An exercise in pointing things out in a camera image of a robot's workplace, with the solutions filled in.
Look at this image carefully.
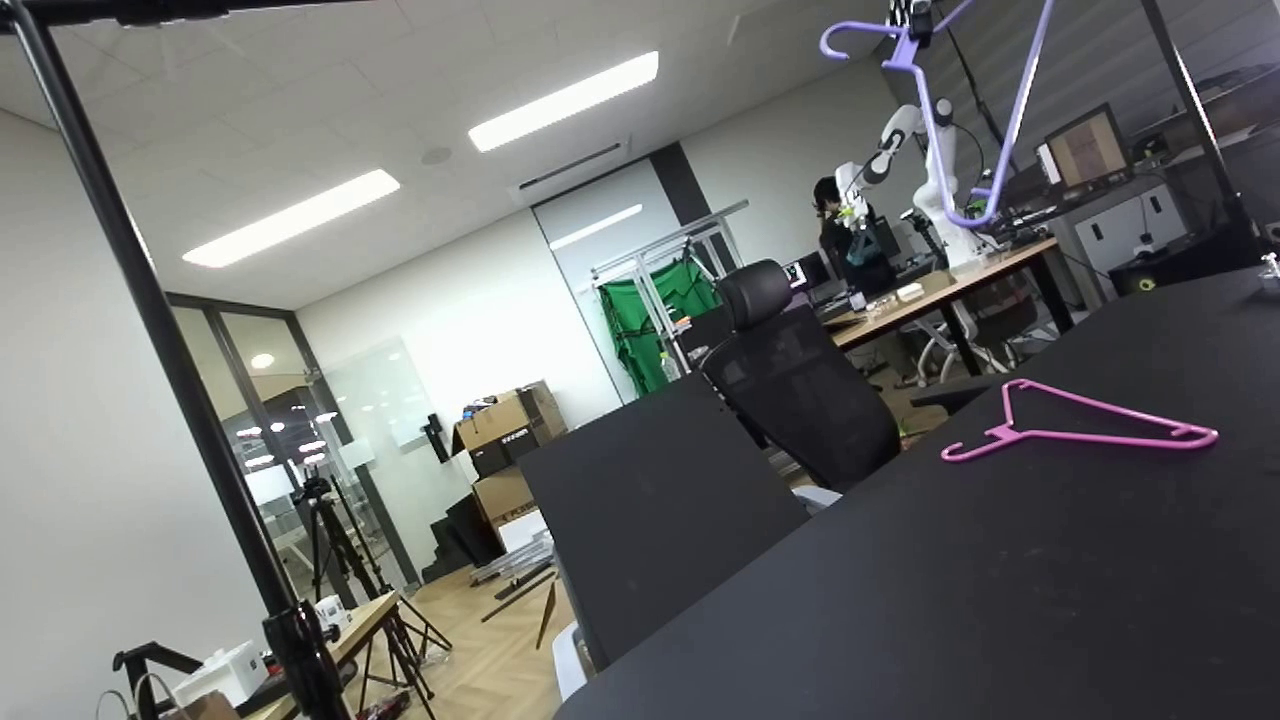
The purple plastic hanger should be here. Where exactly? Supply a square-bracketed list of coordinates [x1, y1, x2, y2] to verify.
[815, 0, 1059, 232]

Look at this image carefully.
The pink plastic hanger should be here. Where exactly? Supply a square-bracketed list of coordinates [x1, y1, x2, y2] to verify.
[934, 373, 1222, 469]

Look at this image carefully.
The large computer monitor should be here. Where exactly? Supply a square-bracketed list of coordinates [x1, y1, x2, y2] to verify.
[1037, 100, 1135, 191]

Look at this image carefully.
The person in dark clothes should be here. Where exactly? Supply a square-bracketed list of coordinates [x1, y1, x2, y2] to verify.
[809, 173, 899, 300]

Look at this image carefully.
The wooden office desk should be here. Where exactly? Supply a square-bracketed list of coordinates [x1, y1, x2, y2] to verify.
[825, 236, 1074, 376]

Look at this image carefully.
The black metal upright pole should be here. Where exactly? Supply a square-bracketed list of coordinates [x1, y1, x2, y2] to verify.
[0, 0, 354, 720]
[1135, 0, 1270, 265]

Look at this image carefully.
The white storage cabinet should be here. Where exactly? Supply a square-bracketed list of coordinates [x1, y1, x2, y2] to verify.
[1065, 175, 1192, 276]

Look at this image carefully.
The long ceiling light panel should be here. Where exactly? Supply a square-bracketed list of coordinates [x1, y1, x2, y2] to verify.
[462, 48, 663, 154]
[180, 162, 402, 272]

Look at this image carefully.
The black mesh office chair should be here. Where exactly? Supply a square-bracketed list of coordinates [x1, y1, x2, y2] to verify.
[694, 256, 903, 497]

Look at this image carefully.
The green hanging cloth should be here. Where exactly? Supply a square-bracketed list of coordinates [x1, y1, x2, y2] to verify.
[594, 256, 725, 400]

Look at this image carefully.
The black flat panel board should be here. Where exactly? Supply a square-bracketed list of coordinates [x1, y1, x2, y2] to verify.
[515, 376, 813, 671]

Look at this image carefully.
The glass partition door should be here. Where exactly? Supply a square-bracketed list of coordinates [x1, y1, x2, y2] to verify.
[162, 292, 422, 602]

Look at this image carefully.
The black metal crossbar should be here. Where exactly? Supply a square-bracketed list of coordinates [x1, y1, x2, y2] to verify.
[0, 0, 335, 26]

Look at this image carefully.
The small white box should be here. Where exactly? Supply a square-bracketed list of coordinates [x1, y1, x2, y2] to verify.
[173, 640, 260, 711]

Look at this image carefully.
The black camera tripod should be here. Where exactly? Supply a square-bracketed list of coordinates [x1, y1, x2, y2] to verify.
[291, 470, 390, 611]

